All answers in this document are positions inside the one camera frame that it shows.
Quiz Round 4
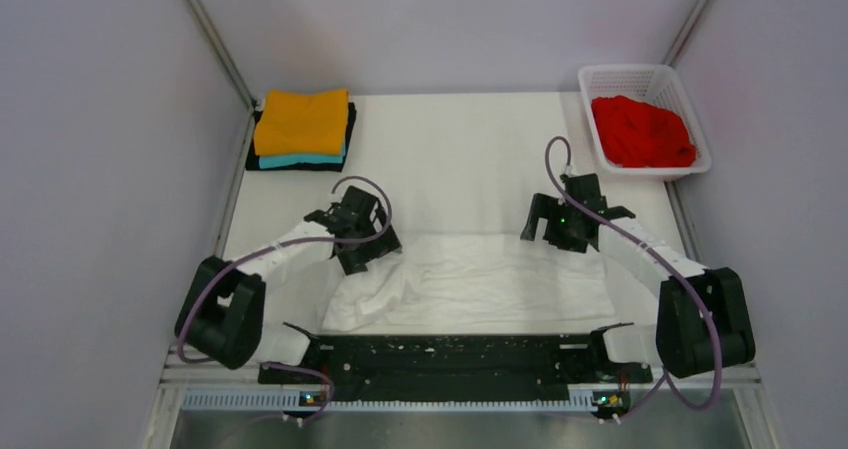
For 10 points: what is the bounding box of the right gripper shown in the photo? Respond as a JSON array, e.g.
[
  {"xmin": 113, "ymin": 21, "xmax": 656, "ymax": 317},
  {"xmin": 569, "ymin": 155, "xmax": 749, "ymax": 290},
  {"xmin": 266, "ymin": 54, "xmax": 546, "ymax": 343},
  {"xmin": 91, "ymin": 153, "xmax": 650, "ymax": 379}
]
[{"xmin": 521, "ymin": 193, "xmax": 587, "ymax": 254}]

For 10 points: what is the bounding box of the white t-shirt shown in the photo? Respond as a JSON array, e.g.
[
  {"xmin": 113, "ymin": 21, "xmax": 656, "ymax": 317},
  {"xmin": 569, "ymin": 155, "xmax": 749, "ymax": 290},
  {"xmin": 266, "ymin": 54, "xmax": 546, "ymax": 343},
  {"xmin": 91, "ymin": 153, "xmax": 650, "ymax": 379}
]
[{"xmin": 322, "ymin": 234, "xmax": 615, "ymax": 333}]

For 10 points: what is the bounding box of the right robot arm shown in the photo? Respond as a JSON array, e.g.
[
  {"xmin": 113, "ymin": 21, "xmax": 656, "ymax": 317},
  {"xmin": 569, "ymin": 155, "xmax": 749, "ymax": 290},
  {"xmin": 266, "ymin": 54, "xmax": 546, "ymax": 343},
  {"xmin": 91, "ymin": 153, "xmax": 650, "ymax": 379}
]
[{"xmin": 520, "ymin": 174, "xmax": 756, "ymax": 381}]

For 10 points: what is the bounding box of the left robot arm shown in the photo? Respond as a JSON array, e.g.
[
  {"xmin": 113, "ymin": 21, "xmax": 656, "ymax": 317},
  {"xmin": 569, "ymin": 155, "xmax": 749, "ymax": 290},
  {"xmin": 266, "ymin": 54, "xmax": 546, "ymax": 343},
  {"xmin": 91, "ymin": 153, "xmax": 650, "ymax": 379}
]
[{"xmin": 174, "ymin": 176, "xmax": 402, "ymax": 383}]

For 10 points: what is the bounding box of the teal folded t-shirt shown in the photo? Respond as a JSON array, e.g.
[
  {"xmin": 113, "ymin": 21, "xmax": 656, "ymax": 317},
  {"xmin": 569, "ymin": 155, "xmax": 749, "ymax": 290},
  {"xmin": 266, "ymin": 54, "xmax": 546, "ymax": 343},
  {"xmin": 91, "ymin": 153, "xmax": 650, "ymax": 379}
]
[{"xmin": 258, "ymin": 145, "xmax": 347, "ymax": 170}]

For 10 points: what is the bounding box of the orange folded t-shirt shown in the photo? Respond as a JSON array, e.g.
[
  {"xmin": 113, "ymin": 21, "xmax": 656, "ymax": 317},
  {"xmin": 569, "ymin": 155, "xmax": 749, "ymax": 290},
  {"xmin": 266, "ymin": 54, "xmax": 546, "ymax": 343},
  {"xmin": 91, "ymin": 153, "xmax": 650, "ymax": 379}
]
[{"xmin": 253, "ymin": 88, "xmax": 349, "ymax": 156}]

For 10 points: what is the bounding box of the red t-shirt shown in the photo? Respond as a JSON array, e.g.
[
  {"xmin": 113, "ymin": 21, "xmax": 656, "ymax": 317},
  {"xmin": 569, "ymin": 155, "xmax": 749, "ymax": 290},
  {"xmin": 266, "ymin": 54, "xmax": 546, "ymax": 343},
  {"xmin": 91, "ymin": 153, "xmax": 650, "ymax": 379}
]
[{"xmin": 591, "ymin": 96, "xmax": 696, "ymax": 168}]

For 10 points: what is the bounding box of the black folded t-shirt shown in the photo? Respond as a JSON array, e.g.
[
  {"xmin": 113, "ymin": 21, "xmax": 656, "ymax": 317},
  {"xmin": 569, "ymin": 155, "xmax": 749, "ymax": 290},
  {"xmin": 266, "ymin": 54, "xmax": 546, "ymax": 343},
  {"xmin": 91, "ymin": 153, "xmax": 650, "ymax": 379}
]
[{"xmin": 245, "ymin": 102, "xmax": 357, "ymax": 173}]

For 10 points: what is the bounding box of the white plastic basket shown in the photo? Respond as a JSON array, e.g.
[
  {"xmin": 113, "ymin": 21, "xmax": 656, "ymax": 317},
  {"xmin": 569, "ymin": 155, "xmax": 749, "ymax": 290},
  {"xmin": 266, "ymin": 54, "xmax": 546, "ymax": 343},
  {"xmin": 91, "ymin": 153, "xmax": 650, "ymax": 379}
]
[{"xmin": 578, "ymin": 64, "xmax": 712, "ymax": 181}]

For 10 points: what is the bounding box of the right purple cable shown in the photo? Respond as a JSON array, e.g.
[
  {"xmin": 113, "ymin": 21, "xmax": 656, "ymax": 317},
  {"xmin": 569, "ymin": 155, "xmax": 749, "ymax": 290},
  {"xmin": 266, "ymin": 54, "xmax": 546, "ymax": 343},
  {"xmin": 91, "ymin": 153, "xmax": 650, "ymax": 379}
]
[{"xmin": 544, "ymin": 135, "xmax": 723, "ymax": 426}]

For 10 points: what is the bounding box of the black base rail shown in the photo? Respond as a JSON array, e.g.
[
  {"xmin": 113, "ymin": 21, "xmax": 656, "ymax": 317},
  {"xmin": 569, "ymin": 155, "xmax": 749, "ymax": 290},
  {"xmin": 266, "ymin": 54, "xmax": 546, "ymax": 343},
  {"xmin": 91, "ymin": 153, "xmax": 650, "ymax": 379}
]
[{"xmin": 258, "ymin": 334, "xmax": 653, "ymax": 402}]

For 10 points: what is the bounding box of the white slotted cable duct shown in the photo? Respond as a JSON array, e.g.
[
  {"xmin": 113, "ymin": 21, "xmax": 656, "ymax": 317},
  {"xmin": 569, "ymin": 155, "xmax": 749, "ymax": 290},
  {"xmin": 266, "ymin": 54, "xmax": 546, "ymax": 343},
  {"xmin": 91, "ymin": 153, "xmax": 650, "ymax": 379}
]
[{"xmin": 181, "ymin": 389, "xmax": 597, "ymax": 413}]

